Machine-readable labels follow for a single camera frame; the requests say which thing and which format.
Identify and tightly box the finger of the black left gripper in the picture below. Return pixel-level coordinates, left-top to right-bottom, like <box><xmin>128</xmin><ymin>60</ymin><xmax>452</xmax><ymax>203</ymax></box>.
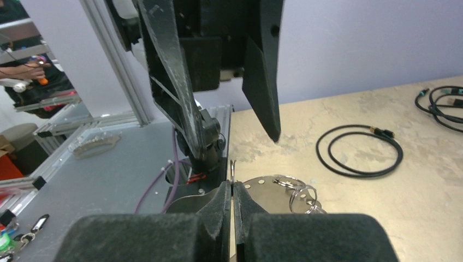
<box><xmin>242</xmin><ymin>1</ymin><xmax>284</xmax><ymax>142</ymax></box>
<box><xmin>136</xmin><ymin>1</ymin><xmax>207</xmax><ymax>160</ymax></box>

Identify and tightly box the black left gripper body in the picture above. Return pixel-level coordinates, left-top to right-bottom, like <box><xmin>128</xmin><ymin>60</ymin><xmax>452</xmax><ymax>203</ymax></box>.
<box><xmin>173</xmin><ymin>1</ymin><xmax>250</xmax><ymax>92</ymax></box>

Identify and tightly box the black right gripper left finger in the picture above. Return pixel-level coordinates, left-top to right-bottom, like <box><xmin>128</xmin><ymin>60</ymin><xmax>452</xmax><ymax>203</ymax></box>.
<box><xmin>54</xmin><ymin>182</ymin><xmax>230</xmax><ymax>261</ymax></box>

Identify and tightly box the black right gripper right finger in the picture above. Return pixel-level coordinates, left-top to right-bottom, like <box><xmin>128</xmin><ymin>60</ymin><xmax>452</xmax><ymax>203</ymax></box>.
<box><xmin>233</xmin><ymin>182</ymin><xmax>398</xmax><ymax>261</ymax></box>

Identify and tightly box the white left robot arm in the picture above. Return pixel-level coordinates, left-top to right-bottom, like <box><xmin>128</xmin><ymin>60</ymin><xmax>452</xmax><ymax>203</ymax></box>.
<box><xmin>105</xmin><ymin>1</ymin><xmax>284</xmax><ymax>171</ymax></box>

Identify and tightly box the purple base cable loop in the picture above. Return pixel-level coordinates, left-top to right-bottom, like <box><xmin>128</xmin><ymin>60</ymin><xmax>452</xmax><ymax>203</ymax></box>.
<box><xmin>134</xmin><ymin>126</ymin><xmax>192</xmax><ymax>214</ymax></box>

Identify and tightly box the coiled black usb cable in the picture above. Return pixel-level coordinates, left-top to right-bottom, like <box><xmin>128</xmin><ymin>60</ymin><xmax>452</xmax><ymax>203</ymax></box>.
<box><xmin>315</xmin><ymin>124</ymin><xmax>405</xmax><ymax>178</ymax></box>

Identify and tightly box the tangled black cable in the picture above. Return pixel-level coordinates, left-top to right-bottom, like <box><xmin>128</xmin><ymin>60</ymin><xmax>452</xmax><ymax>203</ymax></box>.
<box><xmin>414</xmin><ymin>85</ymin><xmax>463</xmax><ymax>134</ymax></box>

